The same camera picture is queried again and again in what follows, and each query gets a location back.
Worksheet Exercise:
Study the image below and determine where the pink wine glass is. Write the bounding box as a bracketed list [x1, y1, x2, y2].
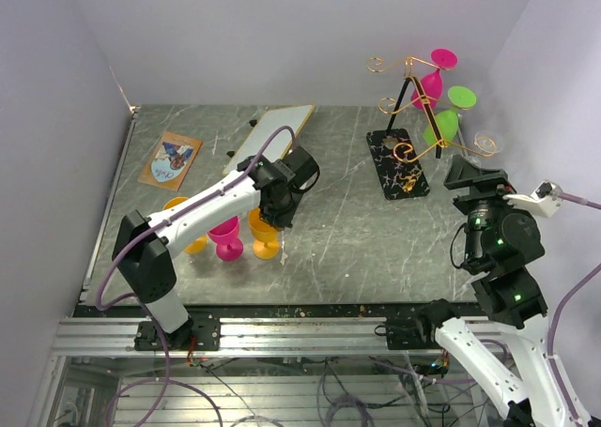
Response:
[413, 48, 458, 110]
[208, 216, 244, 262]

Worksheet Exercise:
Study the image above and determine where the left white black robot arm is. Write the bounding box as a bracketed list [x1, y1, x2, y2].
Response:
[113, 146, 320, 349]

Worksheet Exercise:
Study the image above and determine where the green wine glass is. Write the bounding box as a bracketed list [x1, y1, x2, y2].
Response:
[434, 85, 477, 142]

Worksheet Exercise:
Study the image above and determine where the gold black wine glass rack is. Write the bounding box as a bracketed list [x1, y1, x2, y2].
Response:
[365, 55, 501, 202]

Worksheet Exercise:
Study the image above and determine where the floor cable bundle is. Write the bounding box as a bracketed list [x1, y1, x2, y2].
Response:
[154, 351, 513, 427]

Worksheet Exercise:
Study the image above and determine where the orange picture book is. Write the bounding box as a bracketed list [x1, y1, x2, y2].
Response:
[138, 132, 202, 191]

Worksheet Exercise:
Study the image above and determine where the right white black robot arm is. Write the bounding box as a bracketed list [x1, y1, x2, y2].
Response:
[413, 155, 600, 426]

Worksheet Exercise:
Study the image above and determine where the clear wine glass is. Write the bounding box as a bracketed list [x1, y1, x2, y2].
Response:
[462, 130, 504, 167]

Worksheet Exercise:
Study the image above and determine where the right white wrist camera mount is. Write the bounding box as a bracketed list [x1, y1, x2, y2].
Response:
[503, 180, 562, 218]

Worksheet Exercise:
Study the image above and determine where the yellow wine glass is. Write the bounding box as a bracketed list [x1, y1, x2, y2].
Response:
[162, 196, 208, 255]
[248, 207, 280, 260]

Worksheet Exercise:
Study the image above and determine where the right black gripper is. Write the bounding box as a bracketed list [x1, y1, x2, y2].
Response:
[444, 154, 529, 267]

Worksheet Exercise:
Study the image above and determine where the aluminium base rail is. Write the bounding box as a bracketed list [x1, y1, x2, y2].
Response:
[51, 302, 506, 358]

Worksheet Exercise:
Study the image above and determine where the yellow framed whiteboard tablet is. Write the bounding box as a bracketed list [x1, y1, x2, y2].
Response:
[221, 103, 316, 175]

